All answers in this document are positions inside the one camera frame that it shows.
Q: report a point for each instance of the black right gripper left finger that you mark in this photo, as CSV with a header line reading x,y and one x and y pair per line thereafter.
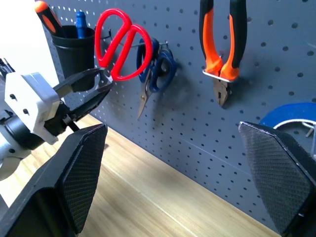
x,y
61,187

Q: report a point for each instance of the black plastic holder cup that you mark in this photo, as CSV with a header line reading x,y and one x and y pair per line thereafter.
x,y
71,56

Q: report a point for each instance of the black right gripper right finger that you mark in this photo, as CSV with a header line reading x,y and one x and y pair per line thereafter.
x,y
284,177

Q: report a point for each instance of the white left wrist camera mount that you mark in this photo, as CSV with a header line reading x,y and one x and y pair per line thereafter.
x,y
27,98

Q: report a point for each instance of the silver pegboard hook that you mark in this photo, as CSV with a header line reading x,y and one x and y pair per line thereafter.
x,y
107,34
309,129
163,44

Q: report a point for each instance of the blue tape roll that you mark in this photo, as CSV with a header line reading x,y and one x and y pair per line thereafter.
x,y
291,111

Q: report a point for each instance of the grey metal pegboard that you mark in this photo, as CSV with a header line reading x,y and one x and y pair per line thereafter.
x,y
197,123

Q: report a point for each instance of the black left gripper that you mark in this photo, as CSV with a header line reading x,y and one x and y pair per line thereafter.
x,y
56,122

